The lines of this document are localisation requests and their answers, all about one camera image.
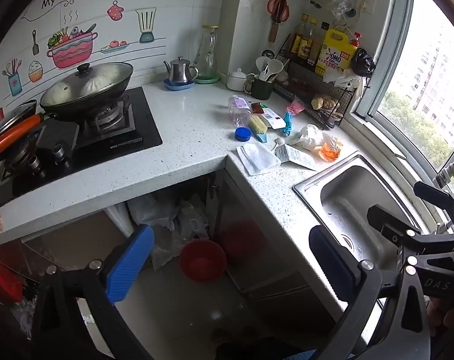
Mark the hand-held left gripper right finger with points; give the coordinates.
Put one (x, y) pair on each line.
(332, 258)

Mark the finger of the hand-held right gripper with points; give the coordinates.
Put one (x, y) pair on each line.
(435, 195)
(388, 221)

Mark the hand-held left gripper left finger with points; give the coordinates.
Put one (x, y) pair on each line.
(131, 262)

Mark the white and green medicine box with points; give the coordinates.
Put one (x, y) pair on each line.
(274, 119)

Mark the blue bottle cap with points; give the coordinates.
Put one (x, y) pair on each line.
(243, 135)

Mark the person's right hand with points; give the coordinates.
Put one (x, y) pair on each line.
(442, 317)

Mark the steel faucet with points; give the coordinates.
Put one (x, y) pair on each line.
(450, 170)

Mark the steel sink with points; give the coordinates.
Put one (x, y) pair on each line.
(362, 195)

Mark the clear plastic bags pile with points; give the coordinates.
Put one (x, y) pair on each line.
(155, 210)

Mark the red basin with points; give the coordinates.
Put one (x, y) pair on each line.
(202, 262)

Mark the orange clear plastic cup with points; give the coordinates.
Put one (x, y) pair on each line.
(331, 150)

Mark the printed paper leaflet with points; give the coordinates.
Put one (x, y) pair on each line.
(296, 156)

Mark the crumpled white plastic bag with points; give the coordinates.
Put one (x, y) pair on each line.
(309, 137)

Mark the white face mask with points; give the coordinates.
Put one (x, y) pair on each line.
(259, 158)

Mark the small white ball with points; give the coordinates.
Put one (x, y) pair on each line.
(280, 141)

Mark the ginger root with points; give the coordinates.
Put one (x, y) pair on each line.
(324, 103)

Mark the black gas stove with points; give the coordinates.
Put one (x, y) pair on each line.
(137, 127)

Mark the blue wrapper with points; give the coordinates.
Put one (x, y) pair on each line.
(288, 123)

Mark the pink packet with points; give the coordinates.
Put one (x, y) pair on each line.
(296, 107)

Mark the black plastic bag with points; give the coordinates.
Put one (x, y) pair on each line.
(362, 63)

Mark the dried red chilli pile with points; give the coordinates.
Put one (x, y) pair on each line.
(302, 86)

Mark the black wok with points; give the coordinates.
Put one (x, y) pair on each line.
(99, 103)

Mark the brown sauce packet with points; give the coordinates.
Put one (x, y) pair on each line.
(257, 108)

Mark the yellow detergent bottle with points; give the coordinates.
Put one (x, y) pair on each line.
(334, 54)

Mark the clear bottle with purple label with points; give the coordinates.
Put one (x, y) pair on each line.
(239, 112)

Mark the blue tray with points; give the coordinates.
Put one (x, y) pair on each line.
(178, 87)

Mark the dark green mug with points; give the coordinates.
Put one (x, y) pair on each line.
(262, 89)

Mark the glass wok lid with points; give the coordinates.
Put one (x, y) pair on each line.
(88, 82)

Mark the white rice paddle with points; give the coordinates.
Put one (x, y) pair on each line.
(275, 66)

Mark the steel teapot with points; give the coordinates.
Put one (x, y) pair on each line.
(180, 72)

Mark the green tray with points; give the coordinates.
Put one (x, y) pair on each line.
(212, 80)

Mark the white sugar bowl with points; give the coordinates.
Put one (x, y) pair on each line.
(236, 80)

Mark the white spatula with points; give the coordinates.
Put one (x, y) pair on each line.
(260, 63)

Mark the steel ladle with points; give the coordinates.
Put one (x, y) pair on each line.
(268, 53)

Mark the hanging clear plastic bag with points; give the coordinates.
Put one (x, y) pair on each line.
(341, 7)

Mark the glass carafe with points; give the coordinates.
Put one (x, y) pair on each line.
(206, 60)

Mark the red scissors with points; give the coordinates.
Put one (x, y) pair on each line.
(277, 7)

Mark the window frame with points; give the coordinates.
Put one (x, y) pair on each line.
(384, 63)

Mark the white wall socket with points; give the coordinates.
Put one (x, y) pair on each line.
(366, 3)

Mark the cartoon kitchen wall sticker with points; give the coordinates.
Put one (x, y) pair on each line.
(69, 52)

